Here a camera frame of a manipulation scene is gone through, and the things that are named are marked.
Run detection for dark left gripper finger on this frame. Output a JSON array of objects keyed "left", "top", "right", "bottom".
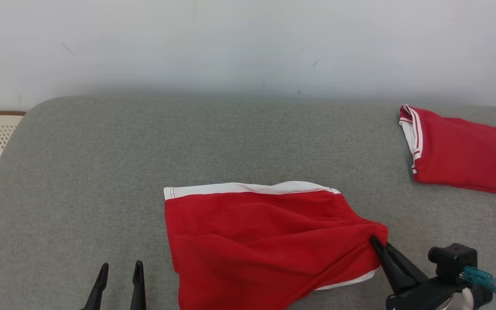
[
  {"left": 130, "top": 260, "right": 146, "bottom": 310},
  {"left": 84, "top": 263, "right": 109, "bottom": 310}
]

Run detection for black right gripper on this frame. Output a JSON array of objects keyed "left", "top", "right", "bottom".
[{"left": 371, "top": 236, "right": 468, "bottom": 310}]

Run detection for red shorts with white stripe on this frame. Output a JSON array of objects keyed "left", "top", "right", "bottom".
[{"left": 163, "top": 181, "right": 389, "bottom": 310}]

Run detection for red white basketball jersey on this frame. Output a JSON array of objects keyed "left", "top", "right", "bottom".
[{"left": 399, "top": 104, "right": 496, "bottom": 200}]

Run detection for teal right cable connector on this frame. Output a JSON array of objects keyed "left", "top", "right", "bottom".
[{"left": 462, "top": 266, "right": 496, "bottom": 294}]

